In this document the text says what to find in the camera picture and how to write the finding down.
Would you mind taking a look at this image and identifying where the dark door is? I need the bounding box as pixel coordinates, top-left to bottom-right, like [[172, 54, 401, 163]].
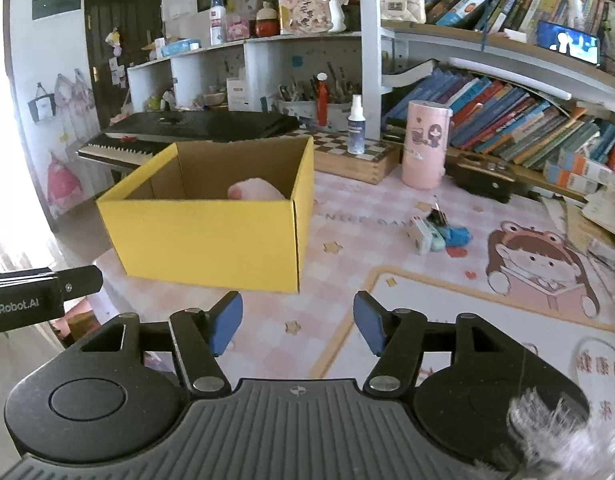
[[82, 0, 163, 131]]

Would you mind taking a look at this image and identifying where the pink plush pig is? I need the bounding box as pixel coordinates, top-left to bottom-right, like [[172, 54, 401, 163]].
[[227, 177, 285, 201]]

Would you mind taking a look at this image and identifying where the phone with lit screen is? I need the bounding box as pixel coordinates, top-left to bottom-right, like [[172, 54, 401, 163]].
[[536, 20, 602, 66]]

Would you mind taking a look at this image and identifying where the white box red label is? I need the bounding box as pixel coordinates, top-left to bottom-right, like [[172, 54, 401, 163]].
[[226, 77, 248, 111]]

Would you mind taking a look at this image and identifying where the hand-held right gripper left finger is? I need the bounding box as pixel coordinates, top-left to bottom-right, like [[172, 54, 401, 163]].
[[77, 291, 244, 395]]

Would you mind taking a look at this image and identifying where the black case with knobs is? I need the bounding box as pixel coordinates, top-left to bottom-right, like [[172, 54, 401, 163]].
[[452, 152, 518, 204]]

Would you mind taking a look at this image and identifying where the stack of white orange boxes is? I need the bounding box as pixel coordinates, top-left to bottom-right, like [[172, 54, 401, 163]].
[[542, 147, 615, 196]]

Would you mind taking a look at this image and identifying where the pile of papers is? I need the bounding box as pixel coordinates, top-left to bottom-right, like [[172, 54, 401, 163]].
[[562, 180, 615, 281]]

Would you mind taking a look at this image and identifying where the white pen holder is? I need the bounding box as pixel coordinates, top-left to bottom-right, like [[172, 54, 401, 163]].
[[278, 97, 353, 128]]

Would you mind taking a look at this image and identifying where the decorated card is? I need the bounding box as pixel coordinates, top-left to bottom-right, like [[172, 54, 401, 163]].
[[278, 0, 348, 36]]

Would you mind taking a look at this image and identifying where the white spray bottle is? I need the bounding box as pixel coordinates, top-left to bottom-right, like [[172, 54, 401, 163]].
[[347, 94, 367, 156]]

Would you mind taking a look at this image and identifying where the pink cylinder container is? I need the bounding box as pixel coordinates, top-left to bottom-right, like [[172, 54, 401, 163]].
[[401, 100, 453, 190]]

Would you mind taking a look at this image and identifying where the small white box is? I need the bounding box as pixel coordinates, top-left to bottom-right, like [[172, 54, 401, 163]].
[[410, 216, 435, 253]]

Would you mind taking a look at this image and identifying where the pink printed box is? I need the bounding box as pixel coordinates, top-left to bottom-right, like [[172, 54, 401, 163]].
[[226, 14, 250, 42]]

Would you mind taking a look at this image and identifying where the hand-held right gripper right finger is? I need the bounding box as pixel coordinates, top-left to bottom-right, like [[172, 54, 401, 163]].
[[354, 291, 528, 396]]

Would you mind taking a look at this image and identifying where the blurred white fuzzy thing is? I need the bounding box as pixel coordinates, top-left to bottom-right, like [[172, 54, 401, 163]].
[[507, 389, 615, 480]]

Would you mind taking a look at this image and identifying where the red round doll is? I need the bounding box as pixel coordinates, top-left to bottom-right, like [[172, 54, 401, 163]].
[[254, 1, 279, 38]]

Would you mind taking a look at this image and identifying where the blue tissue pack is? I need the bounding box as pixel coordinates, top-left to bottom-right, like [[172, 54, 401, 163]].
[[160, 37, 200, 57]]

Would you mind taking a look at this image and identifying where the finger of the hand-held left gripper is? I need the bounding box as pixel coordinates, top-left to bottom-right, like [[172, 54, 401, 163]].
[[0, 265, 104, 306]]

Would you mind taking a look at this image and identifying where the row of books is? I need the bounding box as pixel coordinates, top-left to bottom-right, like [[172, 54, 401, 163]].
[[382, 67, 615, 168], [422, 0, 615, 61]]

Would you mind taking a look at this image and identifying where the pink checked desktop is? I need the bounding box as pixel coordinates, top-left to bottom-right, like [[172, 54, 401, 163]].
[[92, 170, 615, 480]]

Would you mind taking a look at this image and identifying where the yellow cardboard box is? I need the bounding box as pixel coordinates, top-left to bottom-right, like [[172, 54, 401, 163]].
[[96, 135, 315, 294]]

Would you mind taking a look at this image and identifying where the black electric keyboard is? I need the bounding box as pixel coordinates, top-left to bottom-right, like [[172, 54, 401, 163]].
[[77, 110, 300, 171]]

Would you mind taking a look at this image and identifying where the wooden bookshelf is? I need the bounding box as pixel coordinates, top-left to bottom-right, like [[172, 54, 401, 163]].
[[377, 0, 615, 201]]

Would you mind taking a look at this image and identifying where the red white tube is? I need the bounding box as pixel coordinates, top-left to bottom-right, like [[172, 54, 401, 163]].
[[316, 74, 331, 128]]

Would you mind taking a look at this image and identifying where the wooden chessboard box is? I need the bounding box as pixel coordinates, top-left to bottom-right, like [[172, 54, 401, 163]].
[[287, 127, 403, 185]]

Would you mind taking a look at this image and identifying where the white shelf unit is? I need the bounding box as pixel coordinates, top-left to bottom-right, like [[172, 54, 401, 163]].
[[127, 30, 388, 116]]

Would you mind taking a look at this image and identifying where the blue plastic toy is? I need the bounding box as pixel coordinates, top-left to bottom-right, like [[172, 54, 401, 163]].
[[440, 225, 472, 248]]

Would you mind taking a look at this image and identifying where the white blue bottle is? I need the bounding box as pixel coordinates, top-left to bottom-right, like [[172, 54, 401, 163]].
[[208, 0, 227, 46]]

